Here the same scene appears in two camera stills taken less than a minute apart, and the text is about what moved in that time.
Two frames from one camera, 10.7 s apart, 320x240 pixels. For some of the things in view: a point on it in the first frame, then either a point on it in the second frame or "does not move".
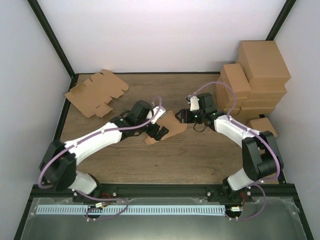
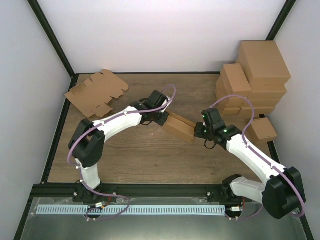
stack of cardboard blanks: x=90 y=98 does not move
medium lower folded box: x=224 y=101 does not move
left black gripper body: x=152 y=133 -> x=159 y=121
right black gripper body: x=191 y=119 -> x=203 y=134
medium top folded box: x=235 y=80 does not move
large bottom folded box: x=267 y=111 does not move
